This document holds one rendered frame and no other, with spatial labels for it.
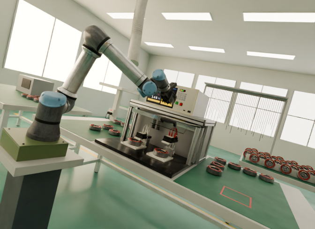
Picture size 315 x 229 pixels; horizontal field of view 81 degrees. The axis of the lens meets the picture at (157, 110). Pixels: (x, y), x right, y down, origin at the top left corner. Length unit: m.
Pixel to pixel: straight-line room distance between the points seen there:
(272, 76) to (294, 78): 0.65
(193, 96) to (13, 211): 1.23
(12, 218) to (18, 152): 0.34
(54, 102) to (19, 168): 0.32
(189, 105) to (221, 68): 6.67
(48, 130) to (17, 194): 0.32
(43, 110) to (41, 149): 0.18
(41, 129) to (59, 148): 0.13
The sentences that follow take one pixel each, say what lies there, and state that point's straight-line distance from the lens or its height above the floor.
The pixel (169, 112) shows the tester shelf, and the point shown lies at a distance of 1.44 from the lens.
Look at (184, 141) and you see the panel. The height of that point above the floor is 0.89.
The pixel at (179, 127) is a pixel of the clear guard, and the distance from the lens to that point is 1.16.
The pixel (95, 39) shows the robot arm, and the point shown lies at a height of 1.37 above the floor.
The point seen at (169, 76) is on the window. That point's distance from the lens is 8.64.
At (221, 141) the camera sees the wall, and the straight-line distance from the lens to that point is 7.72.
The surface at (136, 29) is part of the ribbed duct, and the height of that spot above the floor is 2.06.
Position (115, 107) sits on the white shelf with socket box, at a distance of 2.51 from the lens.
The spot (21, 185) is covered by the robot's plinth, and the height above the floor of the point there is 0.62.
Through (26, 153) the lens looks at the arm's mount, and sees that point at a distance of 1.02.
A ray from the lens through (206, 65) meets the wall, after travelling 8.22.
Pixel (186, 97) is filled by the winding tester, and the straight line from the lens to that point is 1.44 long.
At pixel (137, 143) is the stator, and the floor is 0.81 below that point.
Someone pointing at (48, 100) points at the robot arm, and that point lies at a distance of 1.03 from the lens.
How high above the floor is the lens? 1.15
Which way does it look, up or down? 3 degrees down
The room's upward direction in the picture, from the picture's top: 15 degrees clockwise
